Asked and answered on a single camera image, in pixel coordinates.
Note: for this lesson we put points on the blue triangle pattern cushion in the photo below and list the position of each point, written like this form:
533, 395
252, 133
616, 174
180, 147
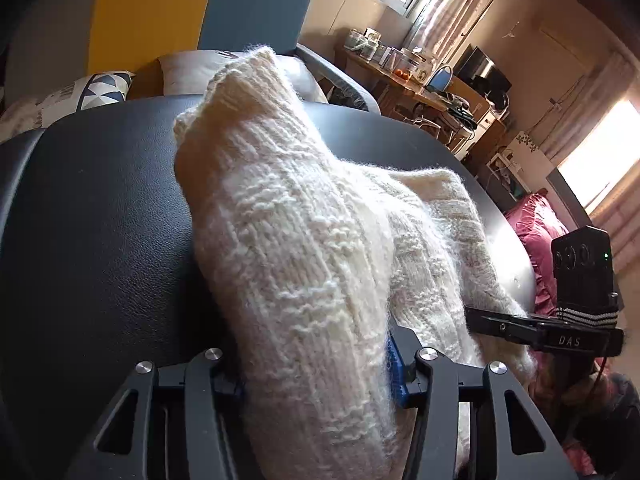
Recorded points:
40, 112

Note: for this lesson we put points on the pink ruffled bedding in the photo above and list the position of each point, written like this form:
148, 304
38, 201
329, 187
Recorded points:
535, 223

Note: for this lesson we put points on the beige patterned curtain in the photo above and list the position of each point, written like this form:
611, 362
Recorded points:
439, 26

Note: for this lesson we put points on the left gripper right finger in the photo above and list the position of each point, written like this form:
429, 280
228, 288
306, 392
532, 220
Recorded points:
509, 439

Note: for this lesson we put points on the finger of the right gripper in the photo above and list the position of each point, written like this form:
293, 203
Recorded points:
519, 329

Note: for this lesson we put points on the wooden side table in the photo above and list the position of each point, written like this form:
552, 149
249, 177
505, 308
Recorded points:
408, 101

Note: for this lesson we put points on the black television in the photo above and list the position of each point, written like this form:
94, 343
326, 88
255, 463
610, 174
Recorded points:
476, 69

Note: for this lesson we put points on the black camera box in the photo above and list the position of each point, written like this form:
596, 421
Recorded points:
583, 271

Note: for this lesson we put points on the cream knitted sweater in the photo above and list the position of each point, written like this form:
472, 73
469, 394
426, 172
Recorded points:
309, 259

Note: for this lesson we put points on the glass jars on table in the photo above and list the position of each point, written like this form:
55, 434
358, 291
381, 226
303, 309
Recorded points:
402, 63

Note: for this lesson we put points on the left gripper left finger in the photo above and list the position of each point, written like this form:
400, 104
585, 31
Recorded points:
166, 423

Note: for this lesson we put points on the yellow blue grey armchair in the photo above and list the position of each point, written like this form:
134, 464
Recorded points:
55, 42

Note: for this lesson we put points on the blue folding chair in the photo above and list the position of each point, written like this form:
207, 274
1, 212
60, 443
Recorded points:
440, 80

